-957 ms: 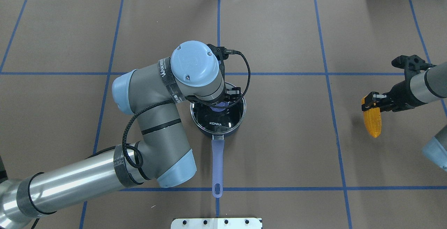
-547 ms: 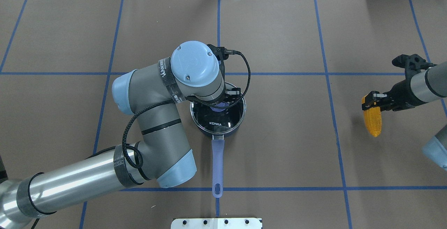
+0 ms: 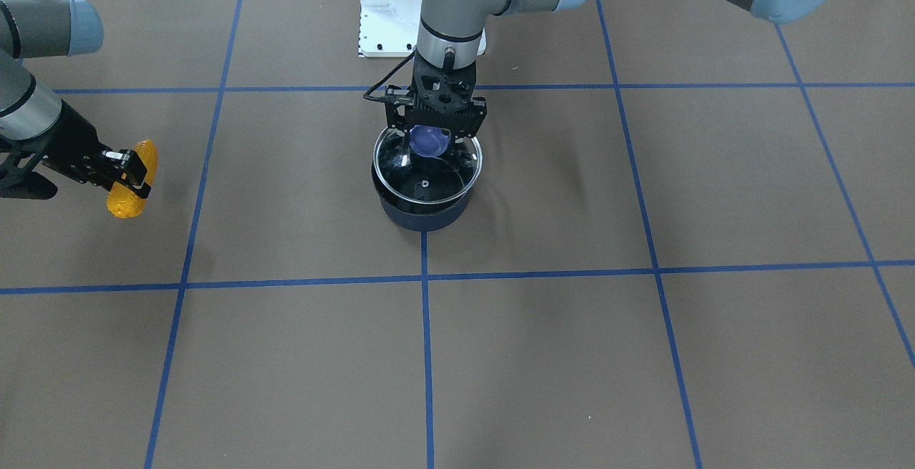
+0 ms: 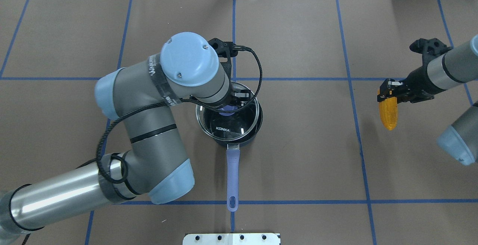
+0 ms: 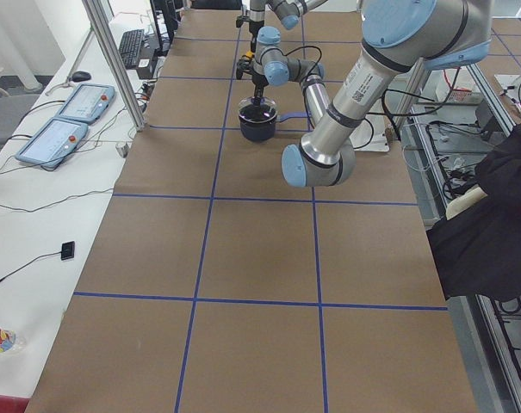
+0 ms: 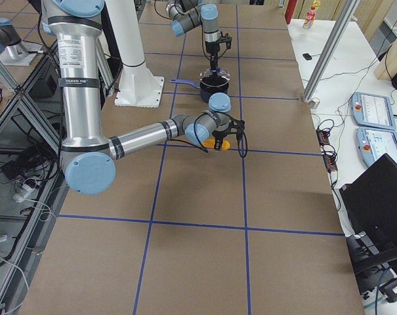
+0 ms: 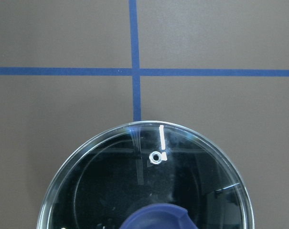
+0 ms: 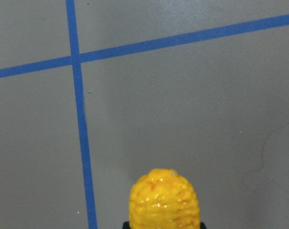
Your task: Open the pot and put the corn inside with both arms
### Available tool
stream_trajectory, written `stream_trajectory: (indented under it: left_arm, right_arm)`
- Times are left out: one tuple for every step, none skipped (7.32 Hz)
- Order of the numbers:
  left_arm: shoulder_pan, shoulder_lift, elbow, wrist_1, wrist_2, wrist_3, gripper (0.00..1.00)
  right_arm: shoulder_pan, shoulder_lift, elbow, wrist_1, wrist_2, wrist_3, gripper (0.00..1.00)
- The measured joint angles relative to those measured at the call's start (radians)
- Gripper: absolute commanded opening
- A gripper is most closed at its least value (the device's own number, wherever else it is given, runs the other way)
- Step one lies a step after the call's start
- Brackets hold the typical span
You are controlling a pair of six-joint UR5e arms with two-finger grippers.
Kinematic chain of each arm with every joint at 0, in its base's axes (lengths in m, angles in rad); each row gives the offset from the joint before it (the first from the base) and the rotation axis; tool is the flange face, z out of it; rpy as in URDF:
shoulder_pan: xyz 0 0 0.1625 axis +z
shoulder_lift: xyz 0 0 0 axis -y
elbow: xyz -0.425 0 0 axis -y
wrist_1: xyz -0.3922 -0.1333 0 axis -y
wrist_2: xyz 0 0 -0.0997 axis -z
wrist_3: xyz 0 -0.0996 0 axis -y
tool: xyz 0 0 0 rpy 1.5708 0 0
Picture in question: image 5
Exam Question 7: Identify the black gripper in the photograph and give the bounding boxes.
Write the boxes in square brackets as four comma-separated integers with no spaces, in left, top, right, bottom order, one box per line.
[236,59,269,103]
[236,15,264,50]

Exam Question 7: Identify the glass pot lid blue knob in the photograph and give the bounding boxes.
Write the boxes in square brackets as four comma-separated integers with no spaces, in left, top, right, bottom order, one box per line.
[238,96,278,124]

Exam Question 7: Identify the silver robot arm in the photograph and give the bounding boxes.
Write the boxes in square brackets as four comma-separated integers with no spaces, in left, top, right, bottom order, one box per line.
[236,1,324,87]
[246,1,493,188]

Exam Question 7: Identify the dark blue saucepan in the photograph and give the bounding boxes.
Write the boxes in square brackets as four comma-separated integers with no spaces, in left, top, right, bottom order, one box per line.
[239,112,307,143]

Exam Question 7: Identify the black keyboard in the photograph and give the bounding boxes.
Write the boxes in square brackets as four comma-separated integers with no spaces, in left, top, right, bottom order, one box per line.
[118,29,145,69]

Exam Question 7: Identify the upper blue teach pendant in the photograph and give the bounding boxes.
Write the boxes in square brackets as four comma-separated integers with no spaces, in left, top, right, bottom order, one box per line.
[56,83,115,125]

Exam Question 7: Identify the blue teach pendant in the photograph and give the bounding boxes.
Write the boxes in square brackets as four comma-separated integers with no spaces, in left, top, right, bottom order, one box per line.
[15,117,89,169]
[56,83,115,125]

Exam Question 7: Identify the black computer mouse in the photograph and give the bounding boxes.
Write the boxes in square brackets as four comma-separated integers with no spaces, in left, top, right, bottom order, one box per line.
[71,71,91,83]

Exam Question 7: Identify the lower blue teach pendant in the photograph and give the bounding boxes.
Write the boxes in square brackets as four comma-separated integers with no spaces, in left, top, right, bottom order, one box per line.
[15,117,89,169]

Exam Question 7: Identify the small black box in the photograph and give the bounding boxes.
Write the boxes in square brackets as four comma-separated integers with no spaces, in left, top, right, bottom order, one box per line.
[60,241,76,261]

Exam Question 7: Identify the black cloth jacket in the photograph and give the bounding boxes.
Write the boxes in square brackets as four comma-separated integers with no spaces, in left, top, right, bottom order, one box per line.
[427,124,521,301]

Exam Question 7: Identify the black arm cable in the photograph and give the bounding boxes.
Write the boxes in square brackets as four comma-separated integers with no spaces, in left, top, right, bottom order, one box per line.
[283,45,324,72]

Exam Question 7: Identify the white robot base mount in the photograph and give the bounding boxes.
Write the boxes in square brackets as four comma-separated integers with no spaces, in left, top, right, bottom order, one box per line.
[350,128,390,152]

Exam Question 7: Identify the aluminium frame post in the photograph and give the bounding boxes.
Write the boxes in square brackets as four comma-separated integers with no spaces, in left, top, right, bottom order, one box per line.
[82,0,146,132]

